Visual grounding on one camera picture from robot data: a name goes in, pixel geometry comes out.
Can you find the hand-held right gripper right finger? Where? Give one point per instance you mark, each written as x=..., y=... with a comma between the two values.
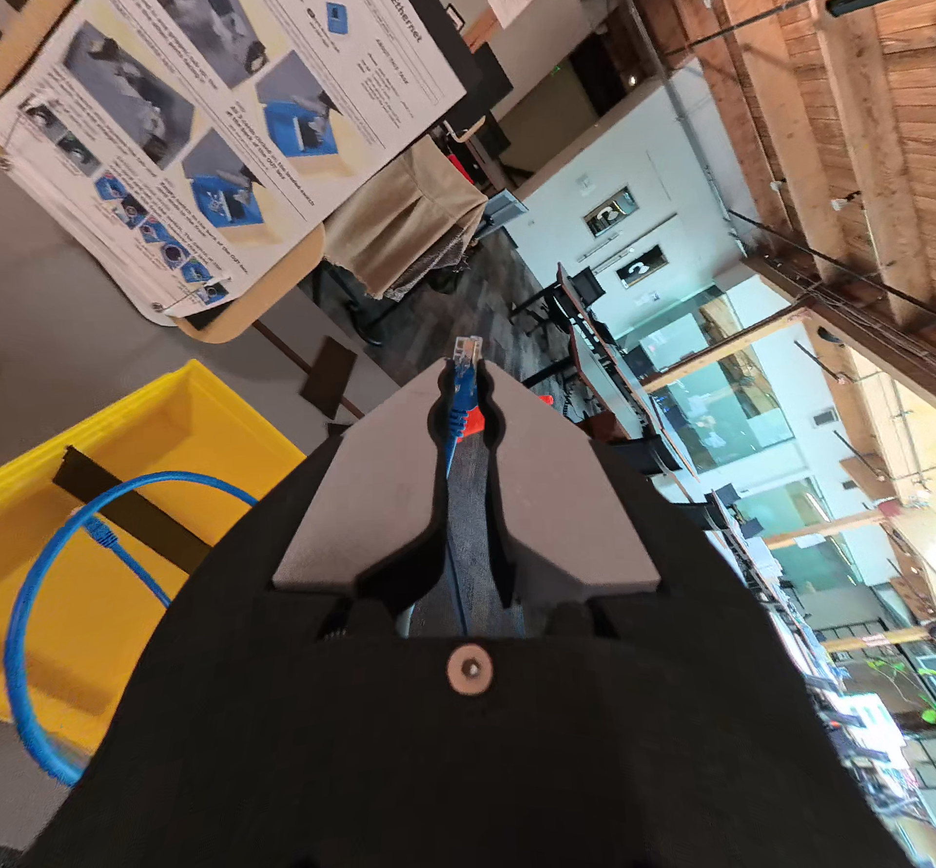
x=570, y=510

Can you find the beige cloth cover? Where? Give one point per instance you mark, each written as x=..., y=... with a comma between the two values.
x=402, y=225

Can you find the black framed wall sign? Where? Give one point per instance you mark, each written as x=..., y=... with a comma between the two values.
x=610, y=212
x=642, y=267

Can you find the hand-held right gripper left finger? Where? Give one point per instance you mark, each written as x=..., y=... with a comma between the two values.
x=365, y=510

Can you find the orange traffic cone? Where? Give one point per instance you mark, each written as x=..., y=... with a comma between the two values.
x=477, y=420

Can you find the black bin divider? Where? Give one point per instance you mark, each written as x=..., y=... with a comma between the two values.
x=146, y=517

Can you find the yellow plastic bin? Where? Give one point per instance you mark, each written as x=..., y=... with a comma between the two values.
x=183, y=429

